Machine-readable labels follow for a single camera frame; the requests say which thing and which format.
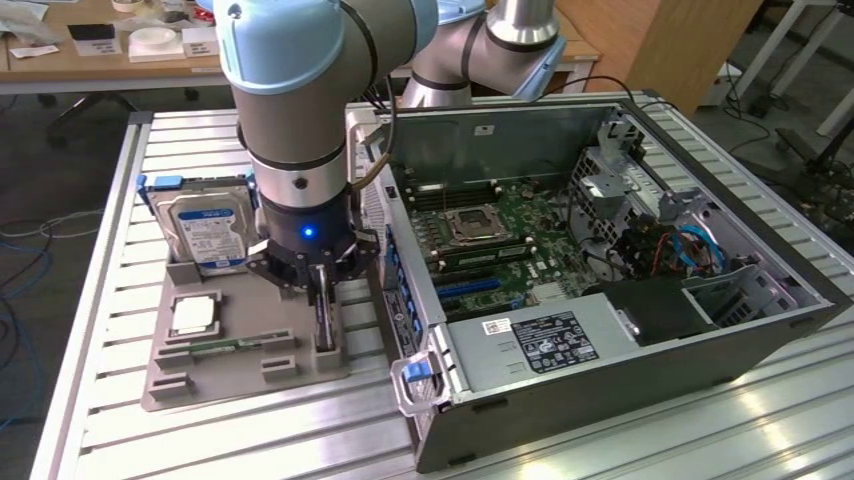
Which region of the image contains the black topped white box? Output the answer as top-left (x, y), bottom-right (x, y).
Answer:
top-left (67, 23), bottom-right (125, 57)

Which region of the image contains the black service label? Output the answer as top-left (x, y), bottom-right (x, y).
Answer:
top-left (384, 288), bottom-right (411, 335)

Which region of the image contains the blue expansion slot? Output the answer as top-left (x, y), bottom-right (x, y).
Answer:
top-left (434, 276), bottom-right (502, 300)

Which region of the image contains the green RAM stick on rack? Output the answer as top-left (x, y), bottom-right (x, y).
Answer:
top-left (188, 336), bottom-right (270, 355)

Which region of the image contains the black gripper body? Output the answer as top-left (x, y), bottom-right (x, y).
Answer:
top-left (259, 195), bottom-right (360, 262)

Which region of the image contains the silver CPU chip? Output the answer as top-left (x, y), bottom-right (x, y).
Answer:
top-left (168, 298), bottom-right (216, 337)

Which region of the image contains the wooden cabinet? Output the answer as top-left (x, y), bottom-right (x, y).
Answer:
top-left (551, 0), bottom-right (770, 117)

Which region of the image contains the gray case handle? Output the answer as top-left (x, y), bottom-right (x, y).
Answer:
top-left (344, 108), bottom-right (396, 152)
top-left (388, 348), bottom-right (451, 417)

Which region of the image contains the black power supply label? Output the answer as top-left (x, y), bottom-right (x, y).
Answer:
top-left (515, 311), bottom-right (603, 375)

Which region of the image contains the metal CPU socket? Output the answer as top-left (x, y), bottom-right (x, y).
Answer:
top-left (448, 206), bottom-right (510, 250)

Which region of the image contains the green motherboard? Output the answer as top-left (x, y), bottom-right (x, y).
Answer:
top-left (392, 177), bottom-right (606, 324)

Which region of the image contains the blue floor cable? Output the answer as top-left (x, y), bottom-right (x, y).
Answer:
top-left (0, 203), bottom-right (109, 432)

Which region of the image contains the perforated metal drive cage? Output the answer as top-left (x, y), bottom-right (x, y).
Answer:
top-left (571, 144), bottom-right (670, 237)

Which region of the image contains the white table frame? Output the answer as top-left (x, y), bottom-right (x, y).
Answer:
top-left (725, 0), bottom-right (854, 137)

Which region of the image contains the blue data wire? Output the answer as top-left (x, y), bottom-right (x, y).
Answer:
top-left (669, 224), bottom-right (729, 278)

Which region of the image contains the black plastic shroud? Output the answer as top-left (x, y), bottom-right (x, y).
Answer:
top-left (591, 276), bottom-right (723, 350)

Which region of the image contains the open gray PC case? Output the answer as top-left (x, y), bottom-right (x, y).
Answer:
top-left (344, 97), bottom-right (854, 475)

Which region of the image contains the wooden desk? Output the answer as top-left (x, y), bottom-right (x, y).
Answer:
top-left (0, 0), bottom-right (602, 97)

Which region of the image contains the thin black cable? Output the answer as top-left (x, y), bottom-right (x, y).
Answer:
top-left (542, 73), bottom-right (647, 110)

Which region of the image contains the hard disk in blue carrier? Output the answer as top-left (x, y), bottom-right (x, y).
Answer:
top-left (135, 172), bottom-right (260, 277)

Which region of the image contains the gray power supply unit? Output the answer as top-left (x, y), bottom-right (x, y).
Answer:
top-left (444, 292), bottom-right (643, 395)

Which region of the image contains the plain white box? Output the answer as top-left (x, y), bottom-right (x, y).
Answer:
top-left (180, 26), bottom-right (223, 58)

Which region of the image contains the white box with bowl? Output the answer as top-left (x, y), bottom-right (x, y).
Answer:
top-left (128, 26), bottom-right (188, 65)

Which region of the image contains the gray parts rack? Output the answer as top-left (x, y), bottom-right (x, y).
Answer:
top-left (139, 258), bottom-right (354, 414)

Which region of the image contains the green RAM stick in motherboard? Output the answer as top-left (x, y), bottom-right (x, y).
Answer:
top-left (438, 243), bottom-right (536, 272)

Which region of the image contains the gray metal disk bay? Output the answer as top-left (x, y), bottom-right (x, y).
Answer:
top-left (678, 263), bottom-right (803, 330)

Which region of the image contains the braided gripper cable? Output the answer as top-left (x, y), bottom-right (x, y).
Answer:
top-left (348, 88), bottom-right (403, 195)

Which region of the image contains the black chair base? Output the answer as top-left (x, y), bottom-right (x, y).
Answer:
top-left (36, 86), bottom-right (203, 150)

